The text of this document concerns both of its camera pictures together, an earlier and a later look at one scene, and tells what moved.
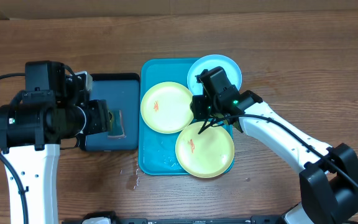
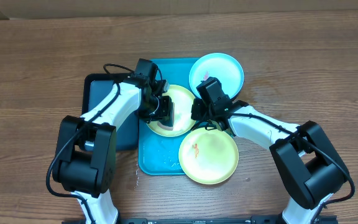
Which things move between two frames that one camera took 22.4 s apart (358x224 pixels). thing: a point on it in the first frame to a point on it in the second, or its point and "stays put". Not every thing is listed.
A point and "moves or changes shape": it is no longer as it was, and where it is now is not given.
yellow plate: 206,155 moves or changes shape
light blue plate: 229,65 stays put
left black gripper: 101,117 to 165,114
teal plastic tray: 157,154 stays put
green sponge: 117,130 moves or changes shape
